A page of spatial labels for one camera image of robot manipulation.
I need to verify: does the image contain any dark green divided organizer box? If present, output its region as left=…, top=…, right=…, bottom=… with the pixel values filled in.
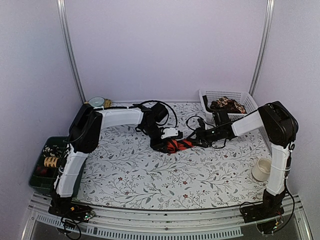
left=29, top=136, right=86, bottom=196

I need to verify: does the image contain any light blue bowl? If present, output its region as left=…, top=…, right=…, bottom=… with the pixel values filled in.
left=88, top=96, right=105, bottom=107

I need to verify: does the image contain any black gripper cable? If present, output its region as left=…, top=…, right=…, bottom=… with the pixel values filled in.
left=185, top=114, right=228, bottom=150
left=132, top=99, right=178, bottom=128

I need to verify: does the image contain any white ceramic mug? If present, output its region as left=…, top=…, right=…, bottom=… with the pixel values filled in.
left=251, top=158, right=272, bottom=182

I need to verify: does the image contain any floral patterned table mat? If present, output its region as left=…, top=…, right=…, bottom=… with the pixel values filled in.
left=70, top=101, right=287, bottom=210

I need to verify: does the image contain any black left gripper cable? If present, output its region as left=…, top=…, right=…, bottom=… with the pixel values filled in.
left=132, top=99, right=178, bottom=128

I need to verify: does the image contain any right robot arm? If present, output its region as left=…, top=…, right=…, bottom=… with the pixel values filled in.
left=192, top=101, right=299, bottom=196

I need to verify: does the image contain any black floral rolled tie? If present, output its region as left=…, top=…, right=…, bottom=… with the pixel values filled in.
left=42, top=145, right=63, bottom=158

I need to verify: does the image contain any brown patterned tie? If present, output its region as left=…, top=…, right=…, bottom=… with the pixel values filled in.
left=209, top=96, right=247, bottom=114

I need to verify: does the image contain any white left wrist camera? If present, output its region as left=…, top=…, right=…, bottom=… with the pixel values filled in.
left=160, top=127, right=183, bottom=139

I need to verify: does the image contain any right aluminium frame post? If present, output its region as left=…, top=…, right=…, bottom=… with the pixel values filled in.
left=249, top=0, right=275, bottom=97

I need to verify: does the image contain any white perforated plastic basket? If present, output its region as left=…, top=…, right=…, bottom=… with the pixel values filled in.
left=198, top=88, right=258, bottom=124

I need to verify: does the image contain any left aluminium frame post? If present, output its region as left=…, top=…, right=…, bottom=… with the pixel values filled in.
left=56, top=0, right=86, bottom=103

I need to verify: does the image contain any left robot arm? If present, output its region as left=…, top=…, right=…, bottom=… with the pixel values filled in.
left=51, top=102, right=178, bottom=217

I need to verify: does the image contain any tan patterned rolled tie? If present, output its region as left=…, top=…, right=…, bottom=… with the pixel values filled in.
left=43, top=156, right=60, bottom=168

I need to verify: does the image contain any aluminium frame post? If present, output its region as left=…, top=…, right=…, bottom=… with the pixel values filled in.
left=249, top=0, right=275, bottom=97
left=56, top=0, right=86, bottom=103

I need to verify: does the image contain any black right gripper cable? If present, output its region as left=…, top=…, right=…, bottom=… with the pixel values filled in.
left=185, top=114, right=228, bottom=150

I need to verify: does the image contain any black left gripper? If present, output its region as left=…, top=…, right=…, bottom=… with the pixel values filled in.
left=142, top=123, right=168, bottom=154

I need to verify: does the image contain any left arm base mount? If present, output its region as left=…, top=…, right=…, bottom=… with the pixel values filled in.
left=48, top=194, right=96, bottom=236

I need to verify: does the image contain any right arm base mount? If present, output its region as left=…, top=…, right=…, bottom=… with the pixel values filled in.
left=239, top=192, right=296, bottom=236

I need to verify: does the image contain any red black striped tie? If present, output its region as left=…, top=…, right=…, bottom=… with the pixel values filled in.
left=166, top=138, right=195, bottom=154

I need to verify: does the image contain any slotted aluminium front rail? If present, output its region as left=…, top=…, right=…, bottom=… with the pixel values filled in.
left=21, top=198, right=317, bottom=240

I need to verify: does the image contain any yellow woven coaster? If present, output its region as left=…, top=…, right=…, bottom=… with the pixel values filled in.
left=84, top=98, right=112, bottom=108

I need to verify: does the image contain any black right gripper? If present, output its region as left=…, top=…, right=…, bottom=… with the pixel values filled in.
left=187, top=126, right=223, bottom=148

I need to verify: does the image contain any dark red rolled tie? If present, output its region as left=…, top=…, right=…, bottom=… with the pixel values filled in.
left=34, top=166, right=55, bottom=178

